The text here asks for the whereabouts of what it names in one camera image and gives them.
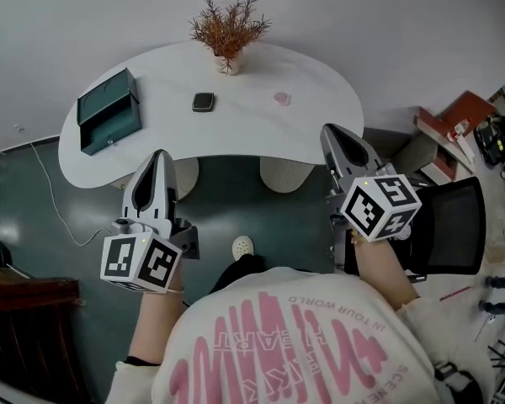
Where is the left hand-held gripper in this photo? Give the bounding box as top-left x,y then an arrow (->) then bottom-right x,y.
99,149 -> 201,295

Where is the dark wooden cabinet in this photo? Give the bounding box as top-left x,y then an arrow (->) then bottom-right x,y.
0,266 -> 87,404

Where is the person's black trouser leg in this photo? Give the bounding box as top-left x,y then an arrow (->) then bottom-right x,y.
209,253 -> 268,295

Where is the black mesh office chair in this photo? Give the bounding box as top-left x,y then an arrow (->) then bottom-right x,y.
331,176 -> 487,284

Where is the white sweatshirt with pink print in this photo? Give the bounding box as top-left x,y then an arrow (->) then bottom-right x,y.
104,266 -> 496,404

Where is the red and beige shelf unit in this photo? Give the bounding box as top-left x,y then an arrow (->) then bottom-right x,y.
412,90 -> 497,185

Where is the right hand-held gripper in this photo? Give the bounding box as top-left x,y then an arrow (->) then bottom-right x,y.
319,123 -> 424,244

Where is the black makeup compact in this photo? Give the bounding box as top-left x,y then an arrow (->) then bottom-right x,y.
191,92 -> 216,114

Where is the person's left forearm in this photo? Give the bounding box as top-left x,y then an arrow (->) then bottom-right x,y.
127,282 -> 187,366

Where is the white floor cable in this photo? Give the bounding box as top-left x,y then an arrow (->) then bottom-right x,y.
29,141 -> 111,247

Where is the ribbed cream table leg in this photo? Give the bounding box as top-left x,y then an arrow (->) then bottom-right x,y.
259,157 -> 315,194
174,157 -> 200,202

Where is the dark green box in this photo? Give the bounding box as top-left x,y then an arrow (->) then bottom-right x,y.
75,67 -> 143,157

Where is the person's right forearm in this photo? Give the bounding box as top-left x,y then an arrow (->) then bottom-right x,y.
352,234 -> 420,311

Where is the black shoulder strap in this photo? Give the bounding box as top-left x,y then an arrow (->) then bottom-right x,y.
434,361 -> 496,404

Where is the black equipment pile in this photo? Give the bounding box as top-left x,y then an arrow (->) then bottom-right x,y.
472,82 -> 505,168

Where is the orange potted plant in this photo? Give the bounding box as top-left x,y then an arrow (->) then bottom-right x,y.
188,0 -> 273,77

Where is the person's white shoe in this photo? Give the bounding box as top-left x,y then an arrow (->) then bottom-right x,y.
231,235 -> 255,263

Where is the thin wrist bracelet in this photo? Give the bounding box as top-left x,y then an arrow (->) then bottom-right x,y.
145,284 -> 186,296

